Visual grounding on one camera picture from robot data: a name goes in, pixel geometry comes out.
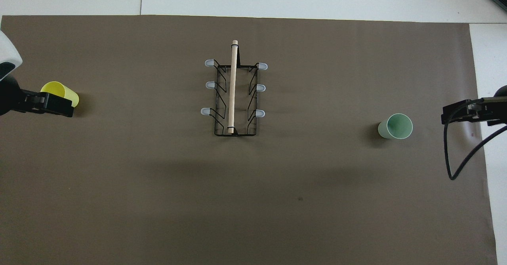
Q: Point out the brown paper table mat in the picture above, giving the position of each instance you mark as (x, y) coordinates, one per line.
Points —
(198, 217)

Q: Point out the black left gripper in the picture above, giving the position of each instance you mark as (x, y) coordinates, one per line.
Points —
(8, 96)

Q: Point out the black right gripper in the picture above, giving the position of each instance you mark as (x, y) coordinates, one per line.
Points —
(501, 106)

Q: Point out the green plastic cup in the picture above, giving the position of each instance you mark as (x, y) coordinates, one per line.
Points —
(398, 126)

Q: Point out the yellow plastic cup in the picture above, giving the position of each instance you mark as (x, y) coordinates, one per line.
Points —
(63, 92)

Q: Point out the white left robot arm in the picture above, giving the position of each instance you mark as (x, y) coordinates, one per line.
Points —
(6, 51)

